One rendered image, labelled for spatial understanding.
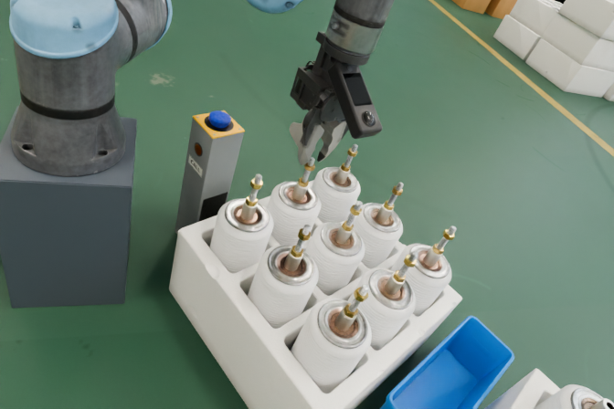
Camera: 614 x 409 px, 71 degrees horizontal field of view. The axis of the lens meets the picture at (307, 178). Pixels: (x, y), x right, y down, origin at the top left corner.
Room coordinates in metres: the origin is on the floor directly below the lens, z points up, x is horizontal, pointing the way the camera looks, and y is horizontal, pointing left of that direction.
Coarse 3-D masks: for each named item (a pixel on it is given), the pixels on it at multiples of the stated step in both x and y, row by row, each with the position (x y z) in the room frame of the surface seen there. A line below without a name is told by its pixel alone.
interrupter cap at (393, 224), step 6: (372, 204) 0.67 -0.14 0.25; (378, 204) 0.68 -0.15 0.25; (366, 210) 0.65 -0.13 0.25; (372, 210) 0.66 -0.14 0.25; (378, 210) 0.66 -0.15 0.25; (366, 216) 0.63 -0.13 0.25; (372, 216) 0.64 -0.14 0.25; (390, 216) 0.66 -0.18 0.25; (396, 216) 0.66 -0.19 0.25; (372, 222) 0.62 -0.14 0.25; (378, 222) 0.63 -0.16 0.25; (390, 222) 0.64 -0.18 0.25; (396, 222) 0.65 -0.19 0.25; (378, 228) 0.61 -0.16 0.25; (384, 228) 0.62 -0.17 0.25; (390, 228) 0.62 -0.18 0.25; (396, 228) 0.63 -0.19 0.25
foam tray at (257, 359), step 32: (320, 224) 0.65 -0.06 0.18; (192, 256) 0.47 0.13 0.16; (192, 288) 0.46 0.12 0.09; (224, 288) 0.42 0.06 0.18; (352, 288) 0.52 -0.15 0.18; (448, 288) 0.61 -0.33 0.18; (192, 320) 0.45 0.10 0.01; (224, 320) 0.41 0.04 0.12; (256, 320) 0.39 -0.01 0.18; (416, 320) 0.50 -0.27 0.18; (224, 352) 0.39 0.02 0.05; (256, 352) 0.36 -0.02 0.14; (288, 352) 0.36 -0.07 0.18; (384, 352) 0.42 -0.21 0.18; (256, 384) 0.35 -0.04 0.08; (288, 384) 0.32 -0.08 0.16; (352, 384) 0.35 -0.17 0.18
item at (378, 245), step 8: (360, 216) 0.63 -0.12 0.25; (360, 224) 0.62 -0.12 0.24; (368, 224) 0.62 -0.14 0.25; (400, 224) 0.65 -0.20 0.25; (360, 232) 0.61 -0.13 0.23; (368, 232) 0.60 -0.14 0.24; (376, 232) 0.60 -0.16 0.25; (400, 232) 0.63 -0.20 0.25; (368, 240) 0.60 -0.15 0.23; (376, 240) 0.60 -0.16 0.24; (384, 240) 0.60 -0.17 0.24; (392, 240) 0.61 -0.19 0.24; (368, 248) 0.60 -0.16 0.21; (376, 248) 0.60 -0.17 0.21; (384, 248) 0.61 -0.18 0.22; (392, 248) 0.63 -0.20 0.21; (368, 256) 0.60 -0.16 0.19; (376, 256) 0.60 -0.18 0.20; (384, 256) 0.61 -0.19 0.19; (368, 264) 0.60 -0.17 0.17; (376, 264) 0.61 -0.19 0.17
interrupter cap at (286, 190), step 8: (288, 184) 0.64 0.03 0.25; (280, 192) 0.60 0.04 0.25; (288, 192) 0.62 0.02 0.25; (312, 192) 0.64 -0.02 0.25; (288, 200) 0.59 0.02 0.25; (296, 200) 0.60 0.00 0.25; (304, 200) 0.61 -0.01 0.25; (312, 200) 0.62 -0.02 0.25; (296, 208) 0.58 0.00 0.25; (304, 208) 0.59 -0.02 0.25
